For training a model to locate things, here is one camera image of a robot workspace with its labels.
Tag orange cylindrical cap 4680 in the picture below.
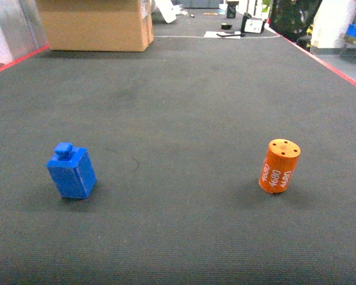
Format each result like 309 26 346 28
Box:
259 138 301 194

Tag blue bottle-shaped plastic part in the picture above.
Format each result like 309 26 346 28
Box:
46 142 97 199

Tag dark grey conveyor belt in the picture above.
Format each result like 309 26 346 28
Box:
0 8 356 285

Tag white paper sheet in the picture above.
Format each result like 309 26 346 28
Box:
204 31 244 39

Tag black flat tool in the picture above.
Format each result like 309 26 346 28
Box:
216 31 245 38

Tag small black box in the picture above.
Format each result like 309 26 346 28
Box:
221 23 233 30

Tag large cardboard box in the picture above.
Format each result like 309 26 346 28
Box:
36 0 154 52

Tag white foam board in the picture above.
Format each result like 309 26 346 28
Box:
154 0 176 24

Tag black white tablet device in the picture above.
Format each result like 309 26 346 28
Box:
244 18 265 34

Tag dark standing package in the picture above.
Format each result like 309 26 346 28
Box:
225 1 239 19

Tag red conveyor right side rail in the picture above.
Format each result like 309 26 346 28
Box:
263 25 356 97

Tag red conveyor rail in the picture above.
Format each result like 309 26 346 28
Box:
0 45 49 72
263 25 356 97

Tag red conveyor left side rail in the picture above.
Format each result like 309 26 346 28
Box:
0 45 49 72

